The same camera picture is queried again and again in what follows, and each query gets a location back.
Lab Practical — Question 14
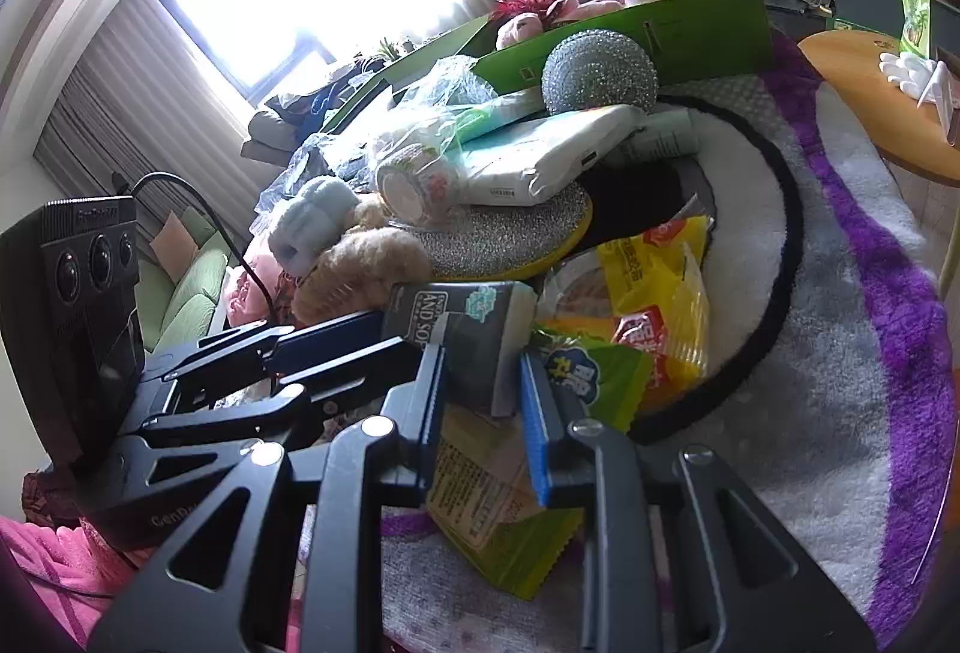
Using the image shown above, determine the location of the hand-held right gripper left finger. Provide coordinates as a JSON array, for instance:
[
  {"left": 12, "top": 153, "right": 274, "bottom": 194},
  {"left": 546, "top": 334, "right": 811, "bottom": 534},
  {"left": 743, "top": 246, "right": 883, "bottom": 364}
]
[{"left": 88, "top": 344, "right": 451, "bottom": 653}]

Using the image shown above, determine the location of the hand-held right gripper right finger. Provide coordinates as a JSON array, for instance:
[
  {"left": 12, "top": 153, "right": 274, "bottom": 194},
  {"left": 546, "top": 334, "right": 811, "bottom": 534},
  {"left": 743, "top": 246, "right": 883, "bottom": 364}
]
[{"left": 519, "top": 349, "right": 878, "bottom": 653}]

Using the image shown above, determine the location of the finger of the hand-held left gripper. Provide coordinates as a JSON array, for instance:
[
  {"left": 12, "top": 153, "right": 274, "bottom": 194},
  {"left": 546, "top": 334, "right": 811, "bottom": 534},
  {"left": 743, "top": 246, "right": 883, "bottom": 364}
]
[
  {"left": 142, "top": 310, "right": 387, "bottom": 399},
  {"left": 120, "top": 336, "right": 425, "bottom": 453}
]

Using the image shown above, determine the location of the small dark soap box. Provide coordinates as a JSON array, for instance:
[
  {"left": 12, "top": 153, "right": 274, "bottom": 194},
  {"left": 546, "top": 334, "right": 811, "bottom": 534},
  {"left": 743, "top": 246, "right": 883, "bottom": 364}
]
[{"left": 381, "top": 281, "right": 539, "bottom": 419}]

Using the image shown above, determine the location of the green snack bag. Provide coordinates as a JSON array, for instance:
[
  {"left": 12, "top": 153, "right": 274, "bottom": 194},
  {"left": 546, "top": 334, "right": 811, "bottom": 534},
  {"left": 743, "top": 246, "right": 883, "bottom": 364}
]
[{"left": 426, "top": 332, "right": 655, "bottom": 603}]

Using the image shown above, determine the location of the green box with toys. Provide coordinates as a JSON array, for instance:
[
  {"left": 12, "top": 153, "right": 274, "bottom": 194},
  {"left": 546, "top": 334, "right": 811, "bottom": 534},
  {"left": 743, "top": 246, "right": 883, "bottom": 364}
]
[{"left": 472, "top": 0, "right": 775, "bottom": 99}]

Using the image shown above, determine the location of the pink organza scrunchie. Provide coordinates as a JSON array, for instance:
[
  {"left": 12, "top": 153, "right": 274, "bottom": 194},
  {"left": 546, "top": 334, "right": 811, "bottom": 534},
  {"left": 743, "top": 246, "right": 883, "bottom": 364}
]
[{"left": 225, "top": 251, "right": 282, "bottom": 329}]

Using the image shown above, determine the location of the green sofa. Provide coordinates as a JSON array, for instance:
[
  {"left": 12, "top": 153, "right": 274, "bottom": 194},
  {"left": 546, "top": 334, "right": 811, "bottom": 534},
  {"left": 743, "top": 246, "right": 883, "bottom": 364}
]
[{"left": 135, "top": 206, "right": 235, "bottom": 354}]

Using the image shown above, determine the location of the pink cushion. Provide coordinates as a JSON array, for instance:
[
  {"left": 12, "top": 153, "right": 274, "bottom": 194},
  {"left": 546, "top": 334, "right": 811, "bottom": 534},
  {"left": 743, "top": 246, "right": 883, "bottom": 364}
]
[{"left": 150, "top": 210, "right": 200, "bottom": 283}]

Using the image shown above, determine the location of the silver yellow scouring pad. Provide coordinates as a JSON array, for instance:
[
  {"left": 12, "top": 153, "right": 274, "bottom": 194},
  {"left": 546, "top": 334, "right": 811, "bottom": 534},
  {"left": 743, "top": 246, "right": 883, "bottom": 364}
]
[{"left": 409, "top": 182, "right": 595, "bottom": 285}]

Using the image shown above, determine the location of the pale floral tape roll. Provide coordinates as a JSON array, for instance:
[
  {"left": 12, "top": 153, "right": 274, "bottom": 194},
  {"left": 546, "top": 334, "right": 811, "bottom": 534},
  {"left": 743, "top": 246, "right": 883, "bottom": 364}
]
[{"left": 375, "top": 141, "right": 460, "bottom": 228}]

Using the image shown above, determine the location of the yellow snack bag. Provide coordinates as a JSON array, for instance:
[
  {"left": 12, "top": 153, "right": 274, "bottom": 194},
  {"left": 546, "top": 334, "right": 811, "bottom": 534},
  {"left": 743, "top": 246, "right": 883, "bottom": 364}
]
[{"left": 600, "top": 215, "right": 712, "bottom": 399}]

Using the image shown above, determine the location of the grey sofa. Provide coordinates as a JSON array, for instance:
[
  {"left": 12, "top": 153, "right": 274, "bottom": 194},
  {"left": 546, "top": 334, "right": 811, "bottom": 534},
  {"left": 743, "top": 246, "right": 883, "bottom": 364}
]
[{"left": 241, "top": 98, "right": 331, "bottom": 168}]

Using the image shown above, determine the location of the grey striped curtain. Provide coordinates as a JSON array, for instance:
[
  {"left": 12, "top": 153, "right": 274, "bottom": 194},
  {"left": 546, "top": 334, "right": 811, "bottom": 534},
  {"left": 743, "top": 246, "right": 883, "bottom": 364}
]
[{"left": 34, "top": 0, "right": 316, "bottom": 249}]

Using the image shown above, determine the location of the pile of clothes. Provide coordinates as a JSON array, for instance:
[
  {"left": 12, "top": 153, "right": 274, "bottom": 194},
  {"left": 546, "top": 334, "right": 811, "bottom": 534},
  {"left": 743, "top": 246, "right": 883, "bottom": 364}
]
[{"left": 270, "top": 60, "right": 385, "bottom": 133}]

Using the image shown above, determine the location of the white tissue packet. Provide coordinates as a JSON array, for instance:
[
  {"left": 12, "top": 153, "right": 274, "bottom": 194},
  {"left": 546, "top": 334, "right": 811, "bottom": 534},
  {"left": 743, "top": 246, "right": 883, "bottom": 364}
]
[{"left": 457, "top": 104, "right": 647, "bottom": 208}]

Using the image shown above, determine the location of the clear plastic bag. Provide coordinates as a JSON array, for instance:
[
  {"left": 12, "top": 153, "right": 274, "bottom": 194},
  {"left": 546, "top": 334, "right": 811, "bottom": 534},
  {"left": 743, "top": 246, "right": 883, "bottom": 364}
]
[{"left": 405, "top": 56, "right": 500, "bottom": 121}]

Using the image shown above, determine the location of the purple white fluffy blanket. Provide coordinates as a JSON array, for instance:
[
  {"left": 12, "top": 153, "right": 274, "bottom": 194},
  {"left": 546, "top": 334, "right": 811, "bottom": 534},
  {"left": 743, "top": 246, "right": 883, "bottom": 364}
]
[{"left": 375, "top": 23, "right": 960, "bottom": 653}]

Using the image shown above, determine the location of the white round mat black edge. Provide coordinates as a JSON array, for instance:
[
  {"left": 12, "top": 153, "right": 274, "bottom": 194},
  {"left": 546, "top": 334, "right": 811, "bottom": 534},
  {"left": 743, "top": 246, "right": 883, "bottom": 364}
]
[{"left": 630, "top": 98, "right": 800, "bottom": 448}]

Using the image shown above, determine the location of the white tube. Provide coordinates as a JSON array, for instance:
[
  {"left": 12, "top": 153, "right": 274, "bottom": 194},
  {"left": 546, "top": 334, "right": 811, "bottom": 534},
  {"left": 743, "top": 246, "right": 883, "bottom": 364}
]
[{"left": 621, "top": 105, "right": 700, "bottom": 165}]

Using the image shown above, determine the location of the pink plush toy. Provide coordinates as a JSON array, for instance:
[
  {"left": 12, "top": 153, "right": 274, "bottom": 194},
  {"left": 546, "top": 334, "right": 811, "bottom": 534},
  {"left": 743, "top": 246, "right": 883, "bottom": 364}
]
[{"left": 495, "top": 11, "right": 550, "bottom": 51}]

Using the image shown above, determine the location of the silver steel scrubber ball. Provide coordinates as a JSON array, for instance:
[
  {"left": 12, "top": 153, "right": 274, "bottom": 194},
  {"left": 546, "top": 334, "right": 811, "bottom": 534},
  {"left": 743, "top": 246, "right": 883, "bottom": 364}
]
[{"left": 541, "top": 32, "right": 659, "bottom": 115}]

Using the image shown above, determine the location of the red feather toy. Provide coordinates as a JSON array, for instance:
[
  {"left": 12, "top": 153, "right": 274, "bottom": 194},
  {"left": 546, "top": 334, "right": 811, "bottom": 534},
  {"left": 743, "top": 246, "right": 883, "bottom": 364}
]
[{"left": 493, "top": 0, "right": 560, "bottom": 24}]

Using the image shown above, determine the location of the round wooden side table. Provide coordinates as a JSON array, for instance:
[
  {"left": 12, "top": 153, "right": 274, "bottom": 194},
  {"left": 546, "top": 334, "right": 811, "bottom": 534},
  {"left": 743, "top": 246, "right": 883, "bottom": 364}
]
[{"left": 797, "top": 29, "right": 960, "bottom": 187}]

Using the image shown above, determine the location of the white hand-shaped holder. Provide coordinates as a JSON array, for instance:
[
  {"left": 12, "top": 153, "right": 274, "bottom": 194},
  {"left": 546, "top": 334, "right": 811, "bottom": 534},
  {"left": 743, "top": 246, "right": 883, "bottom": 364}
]
[{"left": 877, "top": 51, "right": 960, "bottom": 133}]

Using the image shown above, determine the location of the black cable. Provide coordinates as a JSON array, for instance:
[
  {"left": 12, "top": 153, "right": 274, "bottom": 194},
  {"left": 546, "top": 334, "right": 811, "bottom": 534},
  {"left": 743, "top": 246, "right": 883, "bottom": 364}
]
[{"left": 112, "top": 171, "right": 280, "bottom": 324}]

